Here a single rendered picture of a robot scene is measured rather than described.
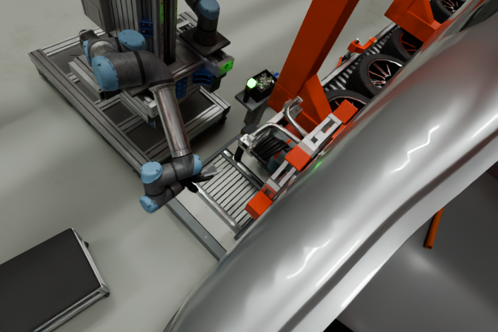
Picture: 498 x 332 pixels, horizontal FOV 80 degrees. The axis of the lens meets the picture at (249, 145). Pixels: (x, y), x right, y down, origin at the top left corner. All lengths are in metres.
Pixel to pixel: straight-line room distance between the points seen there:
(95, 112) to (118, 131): 0.22
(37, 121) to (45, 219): 0.76
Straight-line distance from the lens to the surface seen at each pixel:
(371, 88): 2.64
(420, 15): 3.51
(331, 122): 1.31
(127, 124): 2.21
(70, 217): 2.22
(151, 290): 2.04
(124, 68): 1.09
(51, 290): 1.77
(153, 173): 1.07
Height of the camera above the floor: 2.02
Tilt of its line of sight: 56 degrees down
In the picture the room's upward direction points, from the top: 24 degrees clockwise
